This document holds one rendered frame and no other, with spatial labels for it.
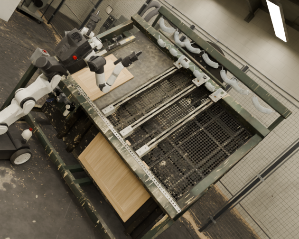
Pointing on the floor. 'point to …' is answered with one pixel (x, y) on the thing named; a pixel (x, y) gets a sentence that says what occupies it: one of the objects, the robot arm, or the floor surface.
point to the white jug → (27, 133)
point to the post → (20, 85)
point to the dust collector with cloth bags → (34, 5)
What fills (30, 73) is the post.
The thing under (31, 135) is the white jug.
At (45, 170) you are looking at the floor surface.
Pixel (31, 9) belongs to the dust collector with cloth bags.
